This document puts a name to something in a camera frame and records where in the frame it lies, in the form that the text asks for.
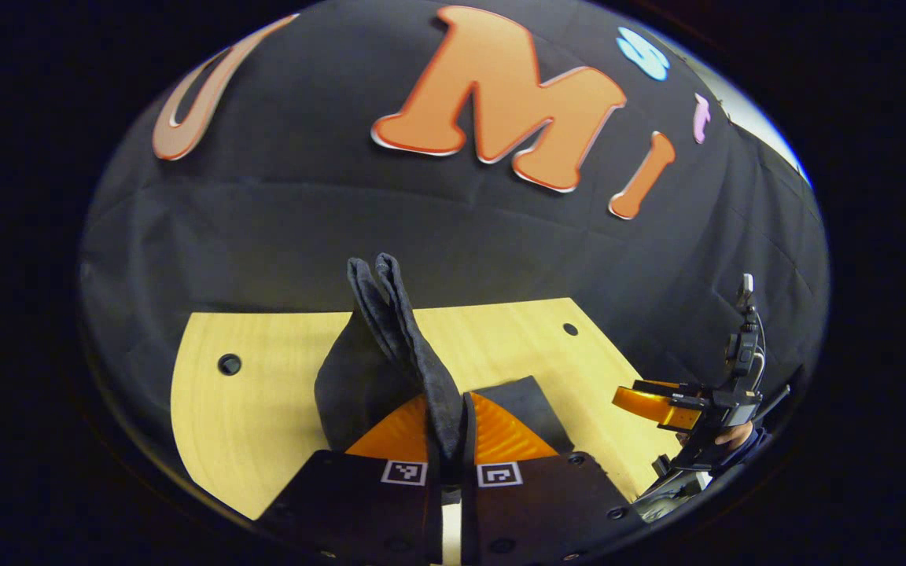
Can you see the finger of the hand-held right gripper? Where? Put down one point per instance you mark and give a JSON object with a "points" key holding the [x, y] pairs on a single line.
{"points": [[646, 402]]}

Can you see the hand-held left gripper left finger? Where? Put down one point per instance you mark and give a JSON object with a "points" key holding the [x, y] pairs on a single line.
{"points": [[359, 503]]}

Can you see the dark grey jeans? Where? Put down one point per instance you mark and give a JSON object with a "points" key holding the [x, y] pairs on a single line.
{"points": [[366, 377]]}

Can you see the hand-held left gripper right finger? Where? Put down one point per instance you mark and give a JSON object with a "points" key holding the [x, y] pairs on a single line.
{"points": [[539, 503]]}

